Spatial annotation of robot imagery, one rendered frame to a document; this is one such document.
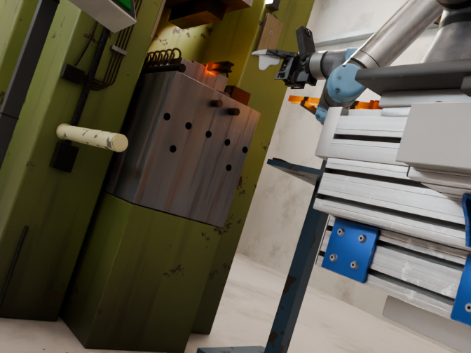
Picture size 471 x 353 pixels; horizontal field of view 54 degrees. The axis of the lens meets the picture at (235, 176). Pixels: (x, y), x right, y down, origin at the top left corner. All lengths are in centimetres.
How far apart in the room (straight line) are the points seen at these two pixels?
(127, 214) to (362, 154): 93
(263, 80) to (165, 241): 82
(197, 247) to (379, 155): 103
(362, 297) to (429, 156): 408
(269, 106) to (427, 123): 151
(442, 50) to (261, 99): 133
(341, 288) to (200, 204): 327
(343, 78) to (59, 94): 93
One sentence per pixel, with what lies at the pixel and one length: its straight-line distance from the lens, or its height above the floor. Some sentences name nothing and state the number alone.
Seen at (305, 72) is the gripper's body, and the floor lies 95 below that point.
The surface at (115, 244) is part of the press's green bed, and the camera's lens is 152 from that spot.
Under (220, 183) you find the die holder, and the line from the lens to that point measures 164.
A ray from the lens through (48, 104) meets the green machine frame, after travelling 157.
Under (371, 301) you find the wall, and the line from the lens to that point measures 451.
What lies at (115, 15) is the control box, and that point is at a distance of 134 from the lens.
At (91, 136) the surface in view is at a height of 62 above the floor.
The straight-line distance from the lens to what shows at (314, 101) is 177.
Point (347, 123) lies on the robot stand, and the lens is 78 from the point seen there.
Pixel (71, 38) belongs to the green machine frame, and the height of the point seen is 91.
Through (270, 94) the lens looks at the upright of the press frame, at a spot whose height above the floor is 106.
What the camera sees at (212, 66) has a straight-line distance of 165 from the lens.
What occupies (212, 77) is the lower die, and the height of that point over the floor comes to 97.
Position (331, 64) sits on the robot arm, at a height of 96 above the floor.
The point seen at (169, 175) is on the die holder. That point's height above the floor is 59.
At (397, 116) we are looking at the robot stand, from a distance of 73.
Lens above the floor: 56
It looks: 4 degrees up
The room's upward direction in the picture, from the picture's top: 18 degrees clockwise
